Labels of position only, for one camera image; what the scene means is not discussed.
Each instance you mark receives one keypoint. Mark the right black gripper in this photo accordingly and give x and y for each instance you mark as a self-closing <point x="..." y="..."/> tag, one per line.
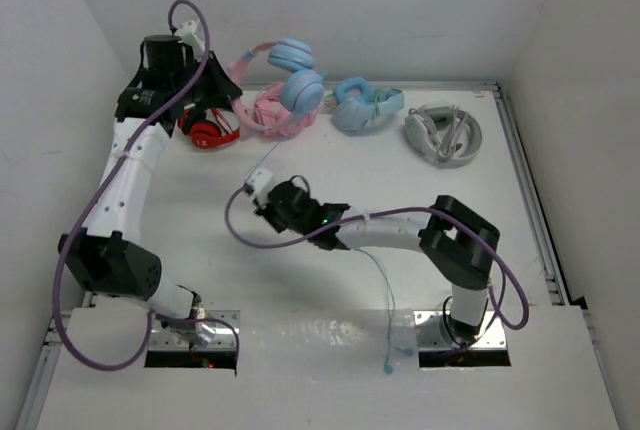
<point x="265" y="207"/>

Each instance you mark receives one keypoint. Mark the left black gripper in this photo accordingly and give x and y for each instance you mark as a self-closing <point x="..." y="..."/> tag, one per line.
<point x="221" y="89"/>

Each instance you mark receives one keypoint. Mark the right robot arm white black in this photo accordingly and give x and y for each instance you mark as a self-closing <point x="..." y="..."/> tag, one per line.
<point x="457" y="241"/>

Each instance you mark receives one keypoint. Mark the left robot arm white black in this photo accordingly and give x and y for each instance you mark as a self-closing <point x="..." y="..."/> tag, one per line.
<point x="106" y="256"/>

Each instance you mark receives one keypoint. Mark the red black headphones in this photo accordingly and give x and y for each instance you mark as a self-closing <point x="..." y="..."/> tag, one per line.
<point x="207" y="128"/>

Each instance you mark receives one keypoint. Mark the light blue headphones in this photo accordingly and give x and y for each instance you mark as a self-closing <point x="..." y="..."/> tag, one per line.
<point x="355" y="103"/>

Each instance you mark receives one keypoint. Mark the white grey headphones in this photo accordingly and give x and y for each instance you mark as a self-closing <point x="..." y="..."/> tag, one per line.
<point x="445" y="135"/>

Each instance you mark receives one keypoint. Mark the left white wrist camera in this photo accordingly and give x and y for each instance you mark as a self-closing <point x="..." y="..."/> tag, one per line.
<point x="188" y="32"/>

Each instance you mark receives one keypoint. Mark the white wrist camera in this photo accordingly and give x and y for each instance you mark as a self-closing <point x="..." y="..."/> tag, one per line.
<point x="258" y="183"/>
<point x="188" y="32"/>

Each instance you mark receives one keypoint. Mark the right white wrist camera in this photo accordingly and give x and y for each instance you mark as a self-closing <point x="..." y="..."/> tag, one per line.
<point x="258" y="183"/>

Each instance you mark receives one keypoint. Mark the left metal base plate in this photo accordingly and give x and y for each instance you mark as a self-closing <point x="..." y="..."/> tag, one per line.
<point x="218" y="332"/>

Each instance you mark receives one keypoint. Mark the metal base plate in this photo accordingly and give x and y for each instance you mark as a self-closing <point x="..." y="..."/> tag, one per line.
<point x="432" y="335"/>
<point x="218" y="332"/>

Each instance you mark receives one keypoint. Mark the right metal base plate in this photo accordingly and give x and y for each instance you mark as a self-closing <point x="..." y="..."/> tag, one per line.
<point x="432" y="335"/>

